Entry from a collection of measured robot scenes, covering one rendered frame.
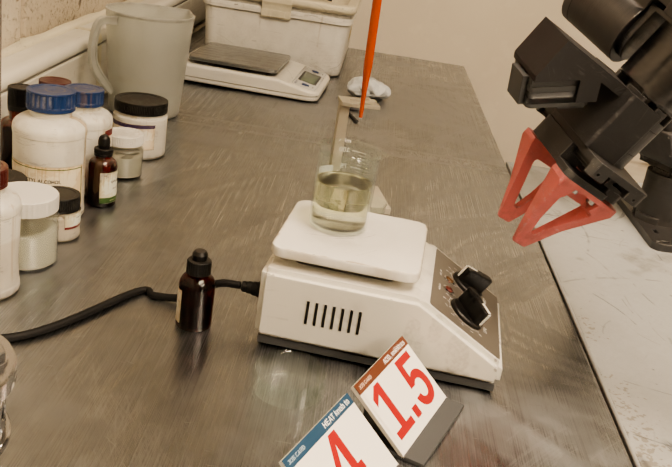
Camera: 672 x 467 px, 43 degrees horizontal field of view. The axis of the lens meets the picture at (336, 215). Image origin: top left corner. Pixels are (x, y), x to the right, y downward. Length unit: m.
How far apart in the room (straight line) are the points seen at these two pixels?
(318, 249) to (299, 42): 1.08
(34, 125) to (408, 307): 0.41
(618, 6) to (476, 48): 1.43
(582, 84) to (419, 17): 1.47
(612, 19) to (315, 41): 1.08
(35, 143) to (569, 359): 0.54
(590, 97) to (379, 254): 0.20
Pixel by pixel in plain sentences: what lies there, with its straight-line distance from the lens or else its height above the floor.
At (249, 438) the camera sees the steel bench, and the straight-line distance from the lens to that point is 0.60.
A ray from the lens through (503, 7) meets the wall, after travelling 2.12.
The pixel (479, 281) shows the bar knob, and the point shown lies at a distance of 0.75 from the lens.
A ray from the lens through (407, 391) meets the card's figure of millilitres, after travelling 0.64.
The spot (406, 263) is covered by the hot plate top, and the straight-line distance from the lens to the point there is 0.68.
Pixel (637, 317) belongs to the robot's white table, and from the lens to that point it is 0.91.
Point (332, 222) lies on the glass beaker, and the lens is 0.70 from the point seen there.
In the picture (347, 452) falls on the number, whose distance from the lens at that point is 0.56.
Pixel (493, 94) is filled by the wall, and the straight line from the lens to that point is 2.15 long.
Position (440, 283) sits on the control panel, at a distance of 0.72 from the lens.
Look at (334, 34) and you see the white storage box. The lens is 1.72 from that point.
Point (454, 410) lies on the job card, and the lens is 0.66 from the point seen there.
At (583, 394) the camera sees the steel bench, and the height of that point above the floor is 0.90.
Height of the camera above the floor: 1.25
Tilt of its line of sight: 21 degrees down
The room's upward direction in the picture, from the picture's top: 9 degrees clockwise
